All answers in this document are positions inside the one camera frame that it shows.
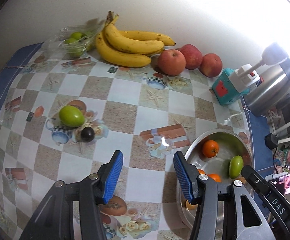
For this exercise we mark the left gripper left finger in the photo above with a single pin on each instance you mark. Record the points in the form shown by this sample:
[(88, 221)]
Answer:
[(53, 218)]

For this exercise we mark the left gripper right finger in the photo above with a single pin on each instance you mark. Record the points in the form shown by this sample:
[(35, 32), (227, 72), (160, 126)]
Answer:
[(242, 218)]

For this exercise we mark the orange mandarin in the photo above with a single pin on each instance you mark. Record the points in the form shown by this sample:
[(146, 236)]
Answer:
[(201, 171), (215, 177), (210, 149)]

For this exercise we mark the green jujube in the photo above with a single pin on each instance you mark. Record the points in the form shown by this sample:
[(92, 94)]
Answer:
[(235, 166), (71, 116)]

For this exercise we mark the brown longan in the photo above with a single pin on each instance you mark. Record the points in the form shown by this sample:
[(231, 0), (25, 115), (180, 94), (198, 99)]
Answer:
[(190, 206)]

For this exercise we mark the clear tray of green fruits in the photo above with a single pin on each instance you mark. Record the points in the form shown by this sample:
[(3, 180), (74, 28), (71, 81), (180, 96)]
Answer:
[(72, 42)]

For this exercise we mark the white smartphone on stand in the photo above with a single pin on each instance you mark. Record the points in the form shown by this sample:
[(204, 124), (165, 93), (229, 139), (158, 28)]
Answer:
[(281, 182)]

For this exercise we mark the stainless steel bowl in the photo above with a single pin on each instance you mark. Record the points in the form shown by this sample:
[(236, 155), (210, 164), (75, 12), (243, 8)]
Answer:
[(230, 145)]

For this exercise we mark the black power adapter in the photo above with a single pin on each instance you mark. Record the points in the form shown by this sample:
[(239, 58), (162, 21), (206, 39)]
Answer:
[(271, 141)]

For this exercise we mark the dark plum far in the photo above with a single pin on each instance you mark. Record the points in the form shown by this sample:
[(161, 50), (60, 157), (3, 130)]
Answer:
[(87, 134)]

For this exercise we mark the patterned blue tablecloth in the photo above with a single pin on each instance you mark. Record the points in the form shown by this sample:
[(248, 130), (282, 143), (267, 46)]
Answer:
[(125, 107)]

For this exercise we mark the teal plastic box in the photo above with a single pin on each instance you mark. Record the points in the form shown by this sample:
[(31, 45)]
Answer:
[(224, 90)]

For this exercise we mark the white power strip lamp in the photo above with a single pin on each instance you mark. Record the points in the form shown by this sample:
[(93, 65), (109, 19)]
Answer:
[(245, 76)]

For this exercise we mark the steel thermos kettle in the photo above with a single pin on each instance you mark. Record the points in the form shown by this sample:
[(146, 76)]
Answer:
[(272, 90)]

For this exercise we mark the rear red apple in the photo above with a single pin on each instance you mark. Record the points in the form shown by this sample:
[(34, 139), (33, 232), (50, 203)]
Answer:
[(211, 65)]

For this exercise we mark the red apple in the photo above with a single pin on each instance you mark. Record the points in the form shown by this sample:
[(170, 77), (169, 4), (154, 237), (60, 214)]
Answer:
[(193, 56), (172, 62), (211, 65)]

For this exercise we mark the middle red apple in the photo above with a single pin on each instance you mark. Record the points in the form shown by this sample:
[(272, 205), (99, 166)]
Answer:
[(193, 56)]

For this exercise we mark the front red apple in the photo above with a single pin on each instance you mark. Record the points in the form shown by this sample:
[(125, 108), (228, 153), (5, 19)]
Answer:
[(172, 62)]

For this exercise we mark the yellow banana bunch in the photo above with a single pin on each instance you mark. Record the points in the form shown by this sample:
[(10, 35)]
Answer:
[(131, 48)]

